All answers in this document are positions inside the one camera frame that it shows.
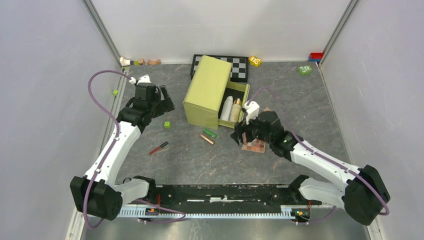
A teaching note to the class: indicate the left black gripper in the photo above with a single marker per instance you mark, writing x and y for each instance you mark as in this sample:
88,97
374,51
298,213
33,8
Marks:
165,105

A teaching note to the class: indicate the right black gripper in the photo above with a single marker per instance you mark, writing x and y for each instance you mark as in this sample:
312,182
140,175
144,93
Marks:
239,128

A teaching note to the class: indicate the beige foundation bottle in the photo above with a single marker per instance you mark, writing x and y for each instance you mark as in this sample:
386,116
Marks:
235,111

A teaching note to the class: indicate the white bottle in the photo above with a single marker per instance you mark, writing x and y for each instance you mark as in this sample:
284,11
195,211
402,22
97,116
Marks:
226,109

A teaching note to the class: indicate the green tube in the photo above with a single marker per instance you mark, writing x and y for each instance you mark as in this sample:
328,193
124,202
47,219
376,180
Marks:
209,133

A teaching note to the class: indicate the green makeup organizer box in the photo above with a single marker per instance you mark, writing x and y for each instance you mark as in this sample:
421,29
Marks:
210,86

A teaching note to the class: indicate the red black pencil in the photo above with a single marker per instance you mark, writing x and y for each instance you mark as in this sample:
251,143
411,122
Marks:
158,148

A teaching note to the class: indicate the copper lipstick tube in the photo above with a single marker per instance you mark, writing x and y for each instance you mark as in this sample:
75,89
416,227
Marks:
207,139

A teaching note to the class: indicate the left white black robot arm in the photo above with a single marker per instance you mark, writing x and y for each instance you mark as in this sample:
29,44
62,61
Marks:
96,193

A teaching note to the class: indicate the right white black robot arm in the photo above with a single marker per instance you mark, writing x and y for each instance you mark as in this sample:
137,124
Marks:
360,191

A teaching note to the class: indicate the eyeshadow palette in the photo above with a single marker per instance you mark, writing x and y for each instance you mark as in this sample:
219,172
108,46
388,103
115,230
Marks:
256,145

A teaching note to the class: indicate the small green cube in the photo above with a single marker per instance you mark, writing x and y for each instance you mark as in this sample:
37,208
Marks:
167,124

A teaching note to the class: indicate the wooden arch block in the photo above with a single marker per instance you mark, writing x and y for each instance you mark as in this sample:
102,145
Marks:
154,62

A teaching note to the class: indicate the white toy piece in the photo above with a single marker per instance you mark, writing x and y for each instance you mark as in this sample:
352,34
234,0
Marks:
125,62

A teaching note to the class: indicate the black white checkerboard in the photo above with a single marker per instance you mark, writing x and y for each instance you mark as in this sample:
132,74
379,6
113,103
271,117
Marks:
239,71

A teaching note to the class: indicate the yellow toy block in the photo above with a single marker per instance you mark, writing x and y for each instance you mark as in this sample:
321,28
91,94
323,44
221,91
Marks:
254,61

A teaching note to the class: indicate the green number block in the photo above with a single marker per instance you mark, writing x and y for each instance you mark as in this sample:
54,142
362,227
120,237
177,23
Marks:
305,70

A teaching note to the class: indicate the red blue blocks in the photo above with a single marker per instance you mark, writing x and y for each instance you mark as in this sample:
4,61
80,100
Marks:
315,57

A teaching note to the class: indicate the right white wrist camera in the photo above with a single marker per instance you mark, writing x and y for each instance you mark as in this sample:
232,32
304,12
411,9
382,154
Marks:
251,109

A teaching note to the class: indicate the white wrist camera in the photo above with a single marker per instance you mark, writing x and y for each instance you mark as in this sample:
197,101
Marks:
143,81
251,109

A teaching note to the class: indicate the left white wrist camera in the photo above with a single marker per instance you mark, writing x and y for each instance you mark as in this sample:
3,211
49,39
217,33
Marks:
143,81

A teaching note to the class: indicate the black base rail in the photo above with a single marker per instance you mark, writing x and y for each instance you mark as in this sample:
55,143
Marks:
218,201

